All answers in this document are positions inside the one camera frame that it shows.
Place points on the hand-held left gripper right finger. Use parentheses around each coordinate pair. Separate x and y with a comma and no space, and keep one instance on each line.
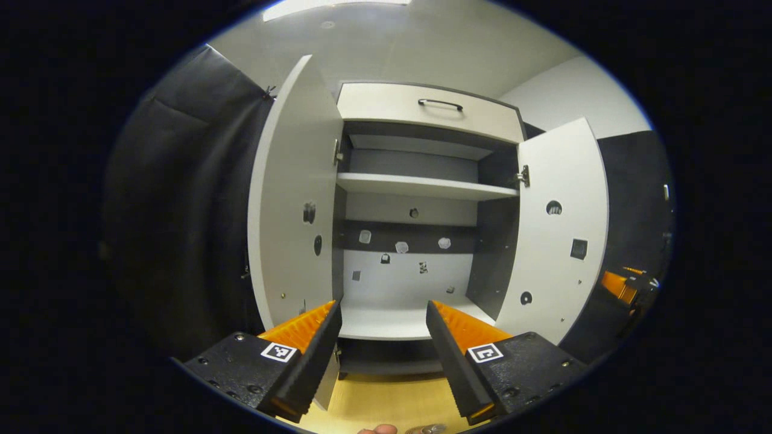
(458,367)

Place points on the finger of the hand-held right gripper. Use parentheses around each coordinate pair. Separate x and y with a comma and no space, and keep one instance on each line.
(616,286)
(642,278)

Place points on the black backdrop cloth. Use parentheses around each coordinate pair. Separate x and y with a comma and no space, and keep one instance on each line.
(181,211)

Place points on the ceiling light panel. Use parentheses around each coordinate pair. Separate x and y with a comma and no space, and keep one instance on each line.
(338,7)

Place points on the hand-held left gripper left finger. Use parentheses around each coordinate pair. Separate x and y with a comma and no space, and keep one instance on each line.
(313,367)

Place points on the metal door hinge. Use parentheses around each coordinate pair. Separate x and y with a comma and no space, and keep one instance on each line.
(338,152)
(523,176)

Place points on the grey and white cabinet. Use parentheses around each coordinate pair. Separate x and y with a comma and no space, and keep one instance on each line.
(410,163)

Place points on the white cabinet shelf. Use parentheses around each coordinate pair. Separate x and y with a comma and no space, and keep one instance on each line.
(422,187)

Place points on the white cabinet drawer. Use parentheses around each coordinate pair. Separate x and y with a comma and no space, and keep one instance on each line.
(386,105)

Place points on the white cabinet door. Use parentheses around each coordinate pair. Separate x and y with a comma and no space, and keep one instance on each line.
(295,181)
(561,175)

